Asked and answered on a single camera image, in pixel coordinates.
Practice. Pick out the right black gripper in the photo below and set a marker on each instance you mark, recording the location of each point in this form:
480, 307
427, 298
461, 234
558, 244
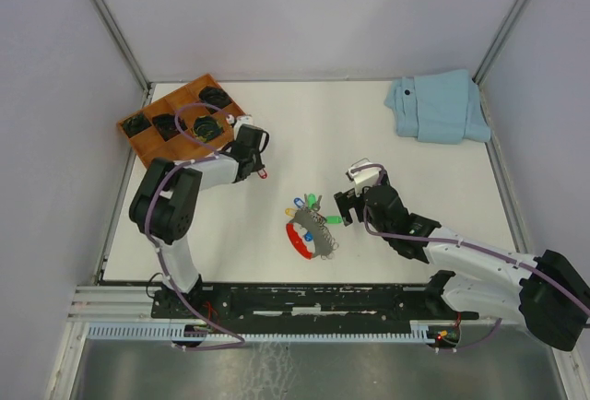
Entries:
347, 200

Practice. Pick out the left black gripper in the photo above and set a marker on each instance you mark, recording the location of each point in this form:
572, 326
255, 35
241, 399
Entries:
260, 164

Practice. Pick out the key with green tag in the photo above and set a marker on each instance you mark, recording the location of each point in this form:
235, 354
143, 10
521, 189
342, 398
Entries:
330, 220

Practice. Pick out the metal key holder red handle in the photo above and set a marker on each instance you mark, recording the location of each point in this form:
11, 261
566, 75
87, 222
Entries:
309, 236

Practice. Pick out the blue key tag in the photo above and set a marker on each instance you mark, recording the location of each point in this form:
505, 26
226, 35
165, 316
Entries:
297, 200

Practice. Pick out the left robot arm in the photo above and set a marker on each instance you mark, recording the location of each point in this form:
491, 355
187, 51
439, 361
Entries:
163, 207

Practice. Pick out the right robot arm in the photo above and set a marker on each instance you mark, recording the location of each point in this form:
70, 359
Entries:
544, 293

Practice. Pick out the black green rolled band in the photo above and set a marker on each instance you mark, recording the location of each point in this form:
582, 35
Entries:
206, 129

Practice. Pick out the wooden compartment tray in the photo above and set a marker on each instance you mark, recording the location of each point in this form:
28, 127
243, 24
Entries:
186, 106

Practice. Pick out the black rolled band back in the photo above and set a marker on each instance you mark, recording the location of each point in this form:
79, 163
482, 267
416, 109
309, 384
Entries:
214, 96

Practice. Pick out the black red rolled band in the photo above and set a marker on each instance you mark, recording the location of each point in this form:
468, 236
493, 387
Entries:
165, 125

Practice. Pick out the light blue folded cloth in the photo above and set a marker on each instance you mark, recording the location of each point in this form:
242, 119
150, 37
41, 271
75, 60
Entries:
443, 108

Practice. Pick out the black yellow rolled band left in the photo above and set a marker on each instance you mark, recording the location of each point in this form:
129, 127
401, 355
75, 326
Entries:
135, 124

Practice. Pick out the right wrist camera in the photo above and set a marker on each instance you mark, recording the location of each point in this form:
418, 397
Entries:
365, 173

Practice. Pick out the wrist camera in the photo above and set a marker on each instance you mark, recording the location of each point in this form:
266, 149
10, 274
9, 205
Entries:
236, 122
365, 173

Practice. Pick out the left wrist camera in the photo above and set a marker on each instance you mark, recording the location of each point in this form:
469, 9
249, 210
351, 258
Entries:
236, 122

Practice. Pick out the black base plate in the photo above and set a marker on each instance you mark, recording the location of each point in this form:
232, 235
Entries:
297, 309

